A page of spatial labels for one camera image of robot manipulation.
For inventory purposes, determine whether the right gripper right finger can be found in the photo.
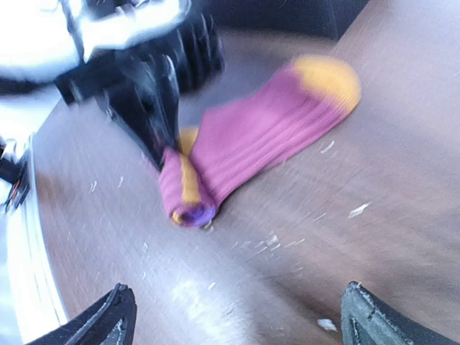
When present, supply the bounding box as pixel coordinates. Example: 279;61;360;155
341;281;457;345

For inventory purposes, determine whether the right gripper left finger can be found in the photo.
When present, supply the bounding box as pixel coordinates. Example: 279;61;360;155
30;283;137;345

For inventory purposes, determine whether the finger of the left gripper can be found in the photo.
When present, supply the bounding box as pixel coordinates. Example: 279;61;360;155
106;55;180;171

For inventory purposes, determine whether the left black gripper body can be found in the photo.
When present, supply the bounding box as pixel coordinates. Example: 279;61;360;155
54;11;224;104

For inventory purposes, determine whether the maroon purple striped sock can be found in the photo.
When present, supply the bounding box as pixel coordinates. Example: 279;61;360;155
159;56;361;227

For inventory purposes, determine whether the black display box with lid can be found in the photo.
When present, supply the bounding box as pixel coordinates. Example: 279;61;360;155
207;0;368;41

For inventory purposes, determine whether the front aluminium rail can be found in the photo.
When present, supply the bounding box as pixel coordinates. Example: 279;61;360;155
6;133;68;344

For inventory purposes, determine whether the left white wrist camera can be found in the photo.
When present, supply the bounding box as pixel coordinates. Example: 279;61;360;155
1;1;192;83

